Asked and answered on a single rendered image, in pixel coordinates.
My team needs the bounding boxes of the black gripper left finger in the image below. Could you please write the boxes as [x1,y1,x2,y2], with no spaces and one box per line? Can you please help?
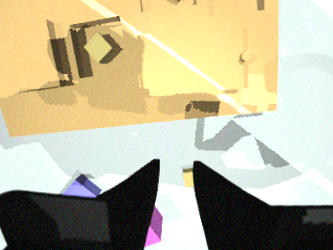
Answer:
[0,159,160,250]

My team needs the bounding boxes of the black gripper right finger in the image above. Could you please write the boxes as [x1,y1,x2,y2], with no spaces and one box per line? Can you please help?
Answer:
[192,161,333,250]

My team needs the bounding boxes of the pink cube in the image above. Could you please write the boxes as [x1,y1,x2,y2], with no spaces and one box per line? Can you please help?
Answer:
[145,206,163,247]

